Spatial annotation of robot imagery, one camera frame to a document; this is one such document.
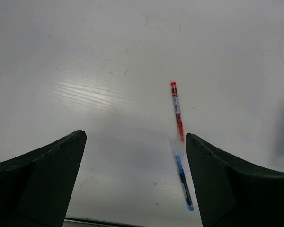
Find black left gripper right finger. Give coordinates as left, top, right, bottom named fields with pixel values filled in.
left=186, top=133, right=284, bottom=227

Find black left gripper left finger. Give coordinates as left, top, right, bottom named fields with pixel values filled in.
left=0, top=130, right=87, bottom=227

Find blue pen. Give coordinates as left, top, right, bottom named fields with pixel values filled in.
left=169, top=140, right=194, bottom=211

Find red pen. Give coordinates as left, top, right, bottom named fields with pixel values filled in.
left=170, top=82, right=185, bottom=143

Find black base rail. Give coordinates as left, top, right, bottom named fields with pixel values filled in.
left=62, top=217, right=139, bottom=227

